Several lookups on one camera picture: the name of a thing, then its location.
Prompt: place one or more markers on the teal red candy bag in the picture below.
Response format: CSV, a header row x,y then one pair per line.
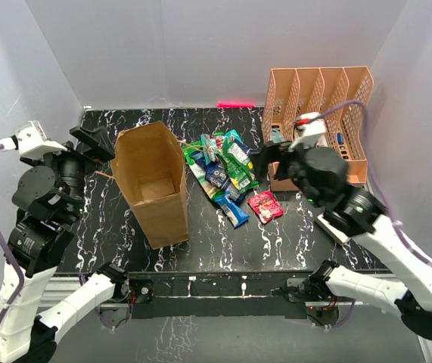
x,y
212,144

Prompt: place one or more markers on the blue small connector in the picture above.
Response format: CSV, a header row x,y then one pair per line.
x,y
340,138

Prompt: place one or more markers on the dark blue snack bag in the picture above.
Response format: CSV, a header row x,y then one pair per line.
x,y
208,168

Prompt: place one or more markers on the green Chuba cassava chips bag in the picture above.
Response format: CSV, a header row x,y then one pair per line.
x,y
210,190

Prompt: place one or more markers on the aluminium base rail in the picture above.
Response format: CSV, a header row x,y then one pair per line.
x,y
233,317

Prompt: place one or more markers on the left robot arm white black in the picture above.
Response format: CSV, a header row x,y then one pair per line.
x,y
49,200

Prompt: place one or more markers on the pink tape strip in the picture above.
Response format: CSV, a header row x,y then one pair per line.
x,y
229,104

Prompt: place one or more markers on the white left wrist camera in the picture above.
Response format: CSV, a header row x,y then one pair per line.
x,y
31,142

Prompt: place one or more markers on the blue white tape dispenser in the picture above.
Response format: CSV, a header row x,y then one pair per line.
x,y
277,136

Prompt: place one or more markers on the small red snack packet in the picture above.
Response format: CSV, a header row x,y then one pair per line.
x,y
266,206

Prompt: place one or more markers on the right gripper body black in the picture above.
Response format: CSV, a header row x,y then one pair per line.
x,y
293,165

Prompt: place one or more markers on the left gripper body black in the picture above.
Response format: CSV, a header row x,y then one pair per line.
x,y
73,165

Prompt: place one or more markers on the green white snack bag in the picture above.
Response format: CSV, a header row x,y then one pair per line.
x,y
238,166

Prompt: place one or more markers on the small blue snack packet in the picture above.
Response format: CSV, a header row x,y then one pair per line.
x,y
235,214

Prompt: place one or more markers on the white flat box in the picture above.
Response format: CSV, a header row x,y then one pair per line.
x,y
337,236

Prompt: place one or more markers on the orange plastic desk organizer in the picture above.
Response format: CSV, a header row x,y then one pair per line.
x,y
295,91

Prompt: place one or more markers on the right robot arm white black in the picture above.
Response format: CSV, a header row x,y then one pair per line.
x,y
321,175

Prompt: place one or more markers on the brown paper bag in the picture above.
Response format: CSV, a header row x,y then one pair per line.
x,y
149,169

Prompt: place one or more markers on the blue white snack bag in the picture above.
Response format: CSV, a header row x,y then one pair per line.
x,y
220,176

